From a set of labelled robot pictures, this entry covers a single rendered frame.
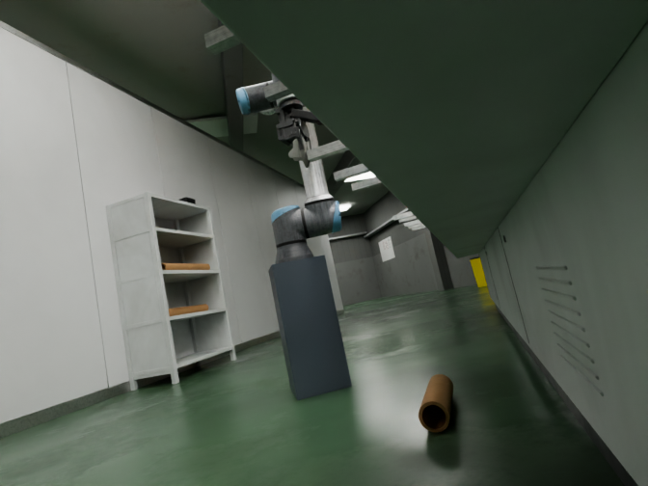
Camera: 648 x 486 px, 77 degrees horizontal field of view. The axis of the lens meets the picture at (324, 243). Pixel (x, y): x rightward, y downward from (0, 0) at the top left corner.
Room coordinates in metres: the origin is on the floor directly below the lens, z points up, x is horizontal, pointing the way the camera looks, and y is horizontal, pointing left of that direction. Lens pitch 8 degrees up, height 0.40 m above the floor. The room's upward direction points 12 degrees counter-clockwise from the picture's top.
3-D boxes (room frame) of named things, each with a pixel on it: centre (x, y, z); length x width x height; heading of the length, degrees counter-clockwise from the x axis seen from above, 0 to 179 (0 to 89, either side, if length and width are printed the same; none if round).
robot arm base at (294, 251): (1.98, 0.16, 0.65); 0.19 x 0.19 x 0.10
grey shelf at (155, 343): (3.73, 1.42, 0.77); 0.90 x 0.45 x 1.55; 163
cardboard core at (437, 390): (1.29, -0.24, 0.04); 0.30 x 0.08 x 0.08; 162
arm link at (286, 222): (1.98, 0.15, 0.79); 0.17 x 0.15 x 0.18; 88
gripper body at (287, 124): (1.24, 0.02, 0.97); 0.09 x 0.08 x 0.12; 71
